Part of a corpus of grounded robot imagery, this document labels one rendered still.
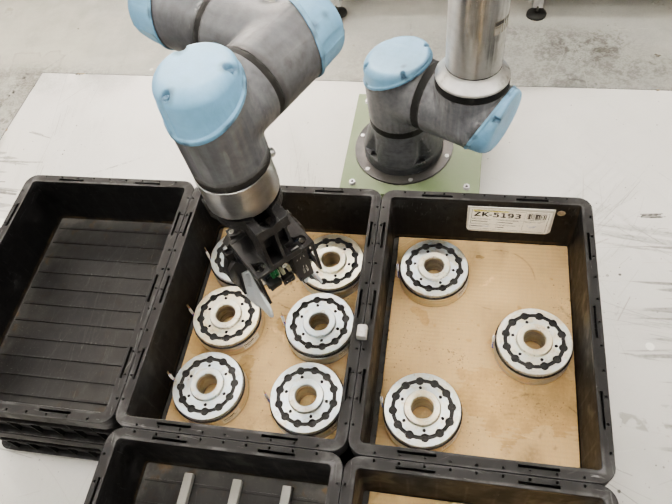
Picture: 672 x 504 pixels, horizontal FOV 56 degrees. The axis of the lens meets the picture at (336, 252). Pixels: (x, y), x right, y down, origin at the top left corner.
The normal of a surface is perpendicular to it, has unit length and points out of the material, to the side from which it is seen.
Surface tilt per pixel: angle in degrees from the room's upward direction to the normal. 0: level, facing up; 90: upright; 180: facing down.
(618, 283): 0
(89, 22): 0
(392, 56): 8
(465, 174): 2
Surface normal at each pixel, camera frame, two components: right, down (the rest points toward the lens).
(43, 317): -0.11, -0.56
